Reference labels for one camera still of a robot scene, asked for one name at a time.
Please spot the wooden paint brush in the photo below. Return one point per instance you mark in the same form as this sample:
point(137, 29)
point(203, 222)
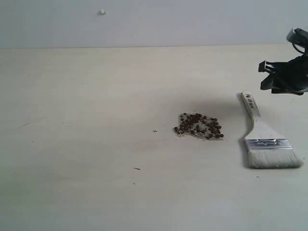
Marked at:
point(266, 148)

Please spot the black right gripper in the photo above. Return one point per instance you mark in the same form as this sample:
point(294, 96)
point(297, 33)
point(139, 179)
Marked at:
point(285, 77)

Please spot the brown beans and white crumbs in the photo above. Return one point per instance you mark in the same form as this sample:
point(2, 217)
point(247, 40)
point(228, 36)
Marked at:
point(199, 126)

